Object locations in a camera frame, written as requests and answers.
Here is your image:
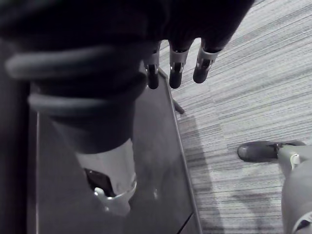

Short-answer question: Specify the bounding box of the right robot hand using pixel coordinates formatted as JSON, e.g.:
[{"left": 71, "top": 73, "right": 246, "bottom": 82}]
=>
[{"left": 0, "top": 0, "right": 254, "bottom": 215}]

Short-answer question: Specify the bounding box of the dark grey table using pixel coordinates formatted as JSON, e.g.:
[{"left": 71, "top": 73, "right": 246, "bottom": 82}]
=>
[{"left": 26, "top": 67, "right": 203, "bottom": 234}]

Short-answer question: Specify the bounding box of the dark robot foot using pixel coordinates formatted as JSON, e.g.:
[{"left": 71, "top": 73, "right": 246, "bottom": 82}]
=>
[{"left": 236, "top": 140, "right": 307, "bottom": 163}]

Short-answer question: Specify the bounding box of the silver robot leg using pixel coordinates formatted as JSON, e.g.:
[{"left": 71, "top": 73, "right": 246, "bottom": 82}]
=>
[{"left": 277, "top": 143, "right": 312, "bottom": 234}]

